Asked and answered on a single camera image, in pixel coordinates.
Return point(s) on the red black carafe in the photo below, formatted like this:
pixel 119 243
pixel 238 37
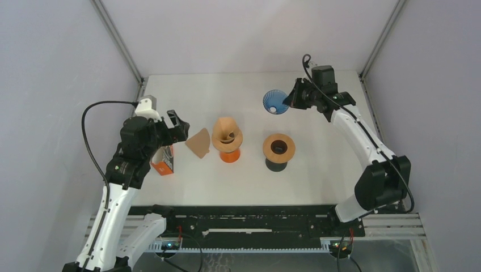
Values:
pixel 278 147

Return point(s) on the blue glass dripper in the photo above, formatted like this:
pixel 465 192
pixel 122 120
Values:
pixel 273 102

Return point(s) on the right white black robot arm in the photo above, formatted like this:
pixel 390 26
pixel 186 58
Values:
pixel 384 180

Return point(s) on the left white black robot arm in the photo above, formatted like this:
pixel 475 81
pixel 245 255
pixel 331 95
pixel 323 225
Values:
pixel 124 178

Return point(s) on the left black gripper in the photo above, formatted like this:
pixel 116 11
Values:
pixel 178 134

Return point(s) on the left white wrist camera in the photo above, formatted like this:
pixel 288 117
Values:
pixel 147 108

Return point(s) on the wooden dripper ring holder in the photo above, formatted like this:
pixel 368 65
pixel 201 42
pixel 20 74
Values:
pixel 227 147

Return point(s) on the brown paper coffee filter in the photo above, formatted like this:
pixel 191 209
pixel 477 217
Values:
pixel 199 143
pixel 226 129

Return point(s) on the orange glass carafe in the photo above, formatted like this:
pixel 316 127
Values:
pixel 230 157

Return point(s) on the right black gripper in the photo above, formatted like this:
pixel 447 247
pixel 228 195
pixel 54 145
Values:
pixel 293 100

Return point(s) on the orange coffee filter box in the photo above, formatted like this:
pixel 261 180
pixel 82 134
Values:
pixel 163 160

